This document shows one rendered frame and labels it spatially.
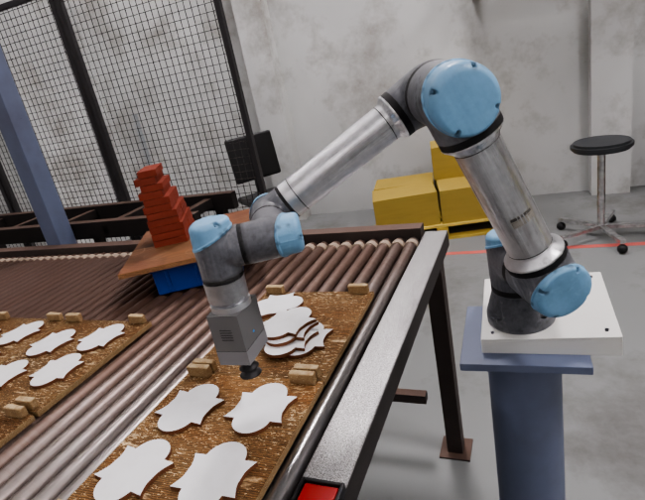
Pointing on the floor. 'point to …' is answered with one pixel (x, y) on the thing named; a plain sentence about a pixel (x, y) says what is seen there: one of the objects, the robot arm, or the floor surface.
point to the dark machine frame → (99, 219)
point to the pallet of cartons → (430, 198)
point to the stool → (596, 145)
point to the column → (524, 413)
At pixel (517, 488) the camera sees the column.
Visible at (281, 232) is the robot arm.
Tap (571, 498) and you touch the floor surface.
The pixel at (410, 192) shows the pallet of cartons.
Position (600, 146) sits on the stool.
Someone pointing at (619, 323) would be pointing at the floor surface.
